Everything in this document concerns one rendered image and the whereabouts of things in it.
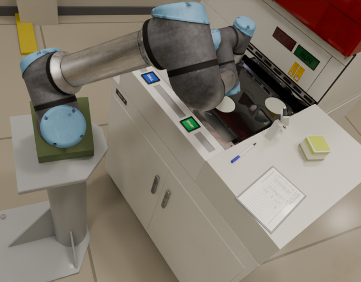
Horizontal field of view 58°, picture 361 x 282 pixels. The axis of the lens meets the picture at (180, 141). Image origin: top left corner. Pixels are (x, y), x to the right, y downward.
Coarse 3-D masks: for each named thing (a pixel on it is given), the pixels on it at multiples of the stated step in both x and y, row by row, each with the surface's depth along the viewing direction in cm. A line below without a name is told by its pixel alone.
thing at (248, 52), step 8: (248, 56) 158; (256, 56) 156; (256, 64) 156; (264, 64) 153; (272, 72) 151; (264, 80) 158; (280, 80) 148; (272, 88) 155; (288, 88) 146; (280, 96) 153; (296, 96) 145; (288, 104) 150; (304, 104) 143
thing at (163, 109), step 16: (128, 80) 132; (144, 80) 126; (160, 80) 128; (128, 96) 138; (144, 96) 126; (160, 96) 122; (176, 96) 124; (144, 112) 131; (160, 112) 121; (176, 112) 120; (160, 128) 125; (176, 128) 116; (176, 144) 120; (192, 144) 112; (208, 144) 114; (192, 160) 115; (192, 176) 119
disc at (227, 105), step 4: (224, 100) 138; (228, 100) 139; (220, 104) 136; (224, 104) 136; (228, 104) 137; (232, 104) 138; (216, 108) 134; (220, 108) 134; (224, 108) 135; (228, 108) 136; (232, 108) 136
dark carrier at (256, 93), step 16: (240, 80) 149; (256, 80) 152; (240, 96) 142; (256, 96) 144; (272, 96) 147; (224, 112) 134; (240, 112) 136; (256, 112) 138; (272, 112) 140; (288, 112) 142; (240, 128) 130; (256, 128) 132
